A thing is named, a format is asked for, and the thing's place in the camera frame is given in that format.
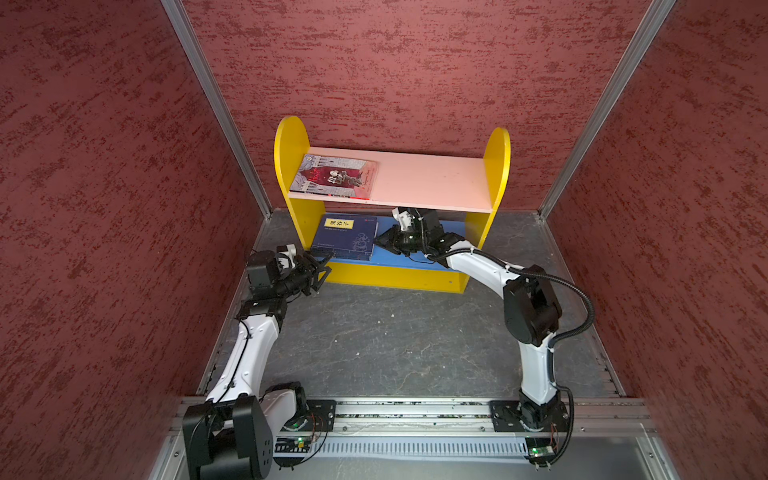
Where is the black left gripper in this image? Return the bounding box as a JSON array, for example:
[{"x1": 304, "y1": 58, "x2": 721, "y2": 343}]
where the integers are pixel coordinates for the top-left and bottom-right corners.
[{"x1": 275, "y1": 249, "x2": 334, "y2": 297}]

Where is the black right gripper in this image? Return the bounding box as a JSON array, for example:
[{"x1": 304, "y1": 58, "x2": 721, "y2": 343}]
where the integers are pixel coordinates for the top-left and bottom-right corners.
[{"x1": 374, "y1": 223, "x2": 430, "y2": 255}]

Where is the blue Chinese book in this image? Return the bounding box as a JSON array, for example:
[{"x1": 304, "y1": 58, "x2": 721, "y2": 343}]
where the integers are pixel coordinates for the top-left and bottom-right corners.
[{"x1": 310, "y1": 214, "x2": 378, "y2": 261}]

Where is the pink Hamlet picture book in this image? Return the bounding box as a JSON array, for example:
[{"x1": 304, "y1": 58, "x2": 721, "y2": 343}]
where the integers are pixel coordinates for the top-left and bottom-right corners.
[{"x1": 290, "y1": 154, "x2": 379, "y2": 200}]

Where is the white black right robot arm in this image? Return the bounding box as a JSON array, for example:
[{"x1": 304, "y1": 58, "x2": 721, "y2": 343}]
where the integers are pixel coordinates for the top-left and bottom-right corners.
[{"x1": 374, "y1": 208, "x2": 562, "y2": 432}]

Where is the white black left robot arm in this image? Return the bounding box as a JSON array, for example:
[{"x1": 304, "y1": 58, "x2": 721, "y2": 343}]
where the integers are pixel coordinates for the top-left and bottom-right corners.
[{"x1": 182, "y1": 245, "x2": 333, "y2": 479}]

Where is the yellow pink blue bookshelf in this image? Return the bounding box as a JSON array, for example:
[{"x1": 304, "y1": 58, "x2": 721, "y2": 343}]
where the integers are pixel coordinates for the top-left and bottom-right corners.
[{"x1": 274, "y1": 116, "x2": 512, "y2": 294}]

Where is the left green circuit board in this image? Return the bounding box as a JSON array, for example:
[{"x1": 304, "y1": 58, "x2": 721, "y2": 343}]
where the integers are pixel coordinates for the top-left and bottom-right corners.
[{"x1": 274, "y1": 437, "x2": 313, "y2": 456}]

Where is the green circuit board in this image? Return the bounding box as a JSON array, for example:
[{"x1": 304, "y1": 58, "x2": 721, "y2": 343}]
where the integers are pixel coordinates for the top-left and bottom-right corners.
[
  {"x1": 525, "y1": 437, "x2": 558, "y2": 465},
  {"x1": 274, "y1": 437, "x2": 313, "y2": 456}
]

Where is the right green circuit board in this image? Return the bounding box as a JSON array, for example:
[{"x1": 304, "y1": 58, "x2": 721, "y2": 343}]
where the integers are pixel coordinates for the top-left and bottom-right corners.
[{"x1": 525, "y1": 437, "x2": 558, "y2": 465}]

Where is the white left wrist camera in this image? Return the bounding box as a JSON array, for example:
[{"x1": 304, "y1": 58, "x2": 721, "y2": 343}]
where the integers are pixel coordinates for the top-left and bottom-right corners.
[{"x1": 275, "y1": 244, "x2": 298, "y2": 270}]

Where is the black corrugated right cable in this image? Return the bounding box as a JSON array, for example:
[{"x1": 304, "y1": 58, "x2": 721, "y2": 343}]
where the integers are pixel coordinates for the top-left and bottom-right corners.
[{"x1": 419, "y1": 209, "x2": 596, "y2": 466}]

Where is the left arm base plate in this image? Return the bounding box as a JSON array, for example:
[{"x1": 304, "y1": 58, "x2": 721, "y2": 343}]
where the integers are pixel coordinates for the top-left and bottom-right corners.
[{"x1": 283, "y1": 399, "x2": 337, "y2": 433}]

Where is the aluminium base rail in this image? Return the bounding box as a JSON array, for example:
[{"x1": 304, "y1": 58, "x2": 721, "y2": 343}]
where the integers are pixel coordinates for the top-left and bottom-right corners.
[{"x1": 309, "y1": 397, "x2": 658, "y2": 437}]

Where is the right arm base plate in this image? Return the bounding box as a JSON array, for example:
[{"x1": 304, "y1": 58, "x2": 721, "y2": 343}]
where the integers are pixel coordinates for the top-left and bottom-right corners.
[{"x1": 489, "y1": 400, "x2": 571, "y2": 434}]

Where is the right aluminium corner post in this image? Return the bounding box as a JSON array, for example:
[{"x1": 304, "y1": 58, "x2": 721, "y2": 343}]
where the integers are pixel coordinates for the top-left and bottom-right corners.
[{"x1": 538, "y1": 0, "x2": 676, "y2": 221}]

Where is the aluminium corner post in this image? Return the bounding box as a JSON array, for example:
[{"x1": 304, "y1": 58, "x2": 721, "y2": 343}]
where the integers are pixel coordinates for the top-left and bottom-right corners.
[
  {"x1": 161, "y1": 0, "x2": 273, "y2": 220},
  {"x1": 538, "y1": 0, "x2": 676, "y2": 221}
]

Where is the left aluminium corner post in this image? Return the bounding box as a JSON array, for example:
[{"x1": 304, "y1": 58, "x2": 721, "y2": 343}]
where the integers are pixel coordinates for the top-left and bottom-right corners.
[{"x1": 161, "y1": 0, "x2": 273, "y2": 220}]

